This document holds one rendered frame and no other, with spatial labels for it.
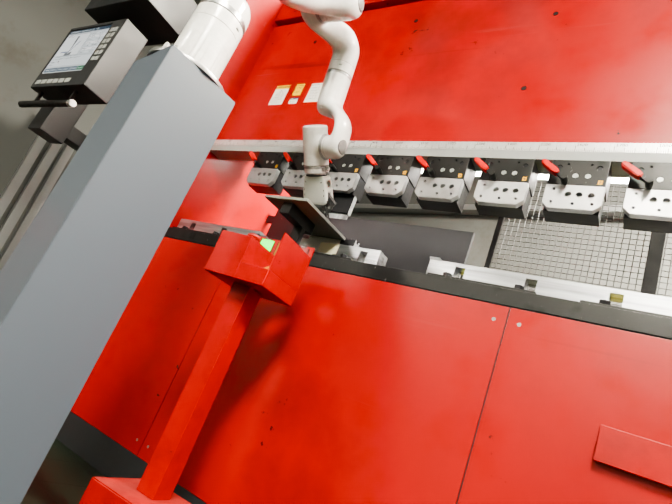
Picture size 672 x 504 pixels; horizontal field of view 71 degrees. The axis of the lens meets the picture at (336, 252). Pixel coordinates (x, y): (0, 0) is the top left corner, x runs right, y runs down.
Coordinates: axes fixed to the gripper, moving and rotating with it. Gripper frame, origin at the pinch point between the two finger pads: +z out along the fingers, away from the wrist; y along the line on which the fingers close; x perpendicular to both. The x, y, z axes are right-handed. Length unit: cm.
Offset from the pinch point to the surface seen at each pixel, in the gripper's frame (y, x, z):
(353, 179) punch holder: -3.5, -17.1, -11.7
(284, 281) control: -19.7, 40.3, 7.4
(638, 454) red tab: -101, 34, 29
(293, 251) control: -19.9, 36.4, 0.1
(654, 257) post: -97, -89, 22
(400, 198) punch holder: -23.7, -15.6, -6.5
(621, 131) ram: -85, -32, -28
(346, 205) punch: -2.4, -13.8, -2.5
